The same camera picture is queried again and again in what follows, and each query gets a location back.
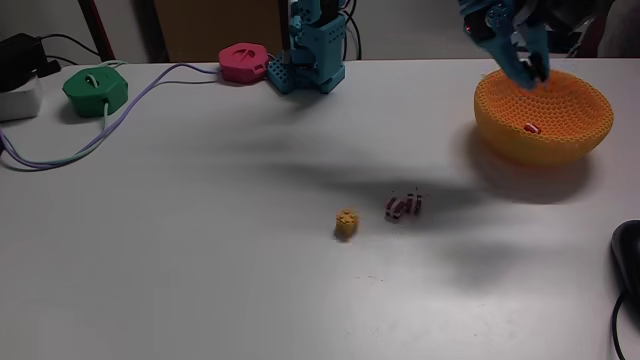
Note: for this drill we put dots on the red white striped cube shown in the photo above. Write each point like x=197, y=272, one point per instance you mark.
x=414, y=202
x=395, y=207
x=532, y=128

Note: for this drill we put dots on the yellow honeycomb basket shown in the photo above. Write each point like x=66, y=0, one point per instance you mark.
x=560, y=125

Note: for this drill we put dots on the yellow brick cube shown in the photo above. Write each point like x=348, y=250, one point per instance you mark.
x=346, y=222

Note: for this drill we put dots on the black computer mouse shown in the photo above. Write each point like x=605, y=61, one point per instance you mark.
x=628, y=260

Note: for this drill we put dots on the pink hexagonal box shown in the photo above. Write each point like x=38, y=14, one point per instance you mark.
x=242, y=62

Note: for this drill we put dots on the brown board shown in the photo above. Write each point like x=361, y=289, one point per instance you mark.
x=210, y=27

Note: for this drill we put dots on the dark red pole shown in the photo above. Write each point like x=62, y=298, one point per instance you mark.
x=97, y=30

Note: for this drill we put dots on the green hexagonal box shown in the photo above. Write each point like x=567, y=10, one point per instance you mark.
x=95, y=91

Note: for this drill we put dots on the black power adapter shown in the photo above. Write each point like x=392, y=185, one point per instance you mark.
x=20, y=60

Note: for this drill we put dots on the white box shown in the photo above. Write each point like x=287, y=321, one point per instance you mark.
x=20, y=102

